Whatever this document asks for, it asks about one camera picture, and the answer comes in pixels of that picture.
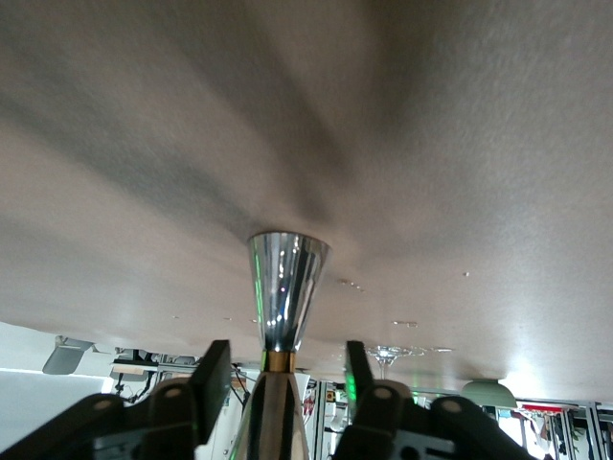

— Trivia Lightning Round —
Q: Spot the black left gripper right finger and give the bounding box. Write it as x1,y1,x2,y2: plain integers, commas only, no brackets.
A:
332,340,534,460

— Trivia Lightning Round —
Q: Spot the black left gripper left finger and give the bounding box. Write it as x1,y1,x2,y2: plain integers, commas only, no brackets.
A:
0,339,234,460

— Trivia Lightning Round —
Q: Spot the silver metal jigger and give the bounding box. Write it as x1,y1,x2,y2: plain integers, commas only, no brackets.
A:
233,231,332,460

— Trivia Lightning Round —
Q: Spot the clear wine glass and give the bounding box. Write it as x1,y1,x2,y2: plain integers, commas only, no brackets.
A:
365,344,428,380

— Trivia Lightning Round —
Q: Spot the green ceramic bowl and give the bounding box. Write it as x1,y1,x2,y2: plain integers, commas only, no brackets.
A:
461,379,519,409

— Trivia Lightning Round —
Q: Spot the brown table cover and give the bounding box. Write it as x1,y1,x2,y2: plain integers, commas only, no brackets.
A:
0,0,613,403

